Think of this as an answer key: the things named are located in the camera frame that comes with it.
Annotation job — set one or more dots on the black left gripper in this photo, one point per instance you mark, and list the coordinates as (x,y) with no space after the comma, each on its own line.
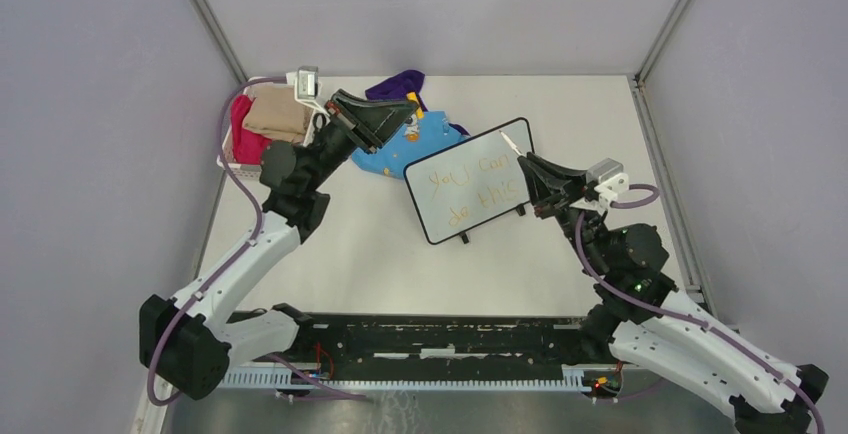
(372,122)

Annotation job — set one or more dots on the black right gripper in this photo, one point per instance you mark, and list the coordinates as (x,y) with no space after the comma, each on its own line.
(551,185)

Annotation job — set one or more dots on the white marker pen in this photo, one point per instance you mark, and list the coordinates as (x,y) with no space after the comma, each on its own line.
(511,144)

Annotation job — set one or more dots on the black framed whiteboard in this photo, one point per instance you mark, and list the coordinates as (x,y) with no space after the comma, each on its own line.
(471,183)

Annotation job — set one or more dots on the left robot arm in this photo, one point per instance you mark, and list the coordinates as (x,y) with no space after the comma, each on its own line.
(187,341)

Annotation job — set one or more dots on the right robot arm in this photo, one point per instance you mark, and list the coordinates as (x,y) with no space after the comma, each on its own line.
(643,318)

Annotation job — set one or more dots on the purple cloth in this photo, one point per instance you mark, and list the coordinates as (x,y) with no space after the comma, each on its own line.
(407,85)

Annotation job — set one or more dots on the blue patterned cloth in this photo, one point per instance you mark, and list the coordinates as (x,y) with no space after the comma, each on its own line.
(421,135)

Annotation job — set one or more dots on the beige folded cloth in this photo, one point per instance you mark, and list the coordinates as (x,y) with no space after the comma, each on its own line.
(276,114)

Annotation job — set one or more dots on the red cloth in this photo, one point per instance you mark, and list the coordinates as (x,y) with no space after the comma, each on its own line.
(247,146)

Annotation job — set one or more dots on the white plastic basket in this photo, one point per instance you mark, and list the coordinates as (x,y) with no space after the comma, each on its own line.
(244,170)

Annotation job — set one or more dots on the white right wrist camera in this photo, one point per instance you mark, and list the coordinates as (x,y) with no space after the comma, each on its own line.
(604,182)

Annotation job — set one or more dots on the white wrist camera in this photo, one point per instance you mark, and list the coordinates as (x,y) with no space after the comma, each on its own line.
(307,87)
(604,182)

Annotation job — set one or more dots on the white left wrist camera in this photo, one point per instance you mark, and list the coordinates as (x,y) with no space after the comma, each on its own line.
(307,87)

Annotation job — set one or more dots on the white cable duct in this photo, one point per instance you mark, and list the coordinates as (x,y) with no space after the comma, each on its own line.
(280,378)

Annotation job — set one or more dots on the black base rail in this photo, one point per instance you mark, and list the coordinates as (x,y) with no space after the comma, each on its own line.
(421,348)

